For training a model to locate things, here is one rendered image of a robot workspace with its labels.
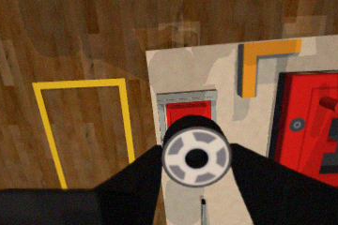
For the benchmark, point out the yellow tape outline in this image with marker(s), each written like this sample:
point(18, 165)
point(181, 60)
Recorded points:
point(83, 83)

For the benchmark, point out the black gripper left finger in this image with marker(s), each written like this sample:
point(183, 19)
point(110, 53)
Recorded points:
point(127, 198)

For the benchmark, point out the black and white toy wheel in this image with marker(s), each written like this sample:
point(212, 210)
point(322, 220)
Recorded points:
point(196, 132)

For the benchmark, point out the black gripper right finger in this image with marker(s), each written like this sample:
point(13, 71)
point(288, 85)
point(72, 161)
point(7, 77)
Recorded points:
point(277, 195)

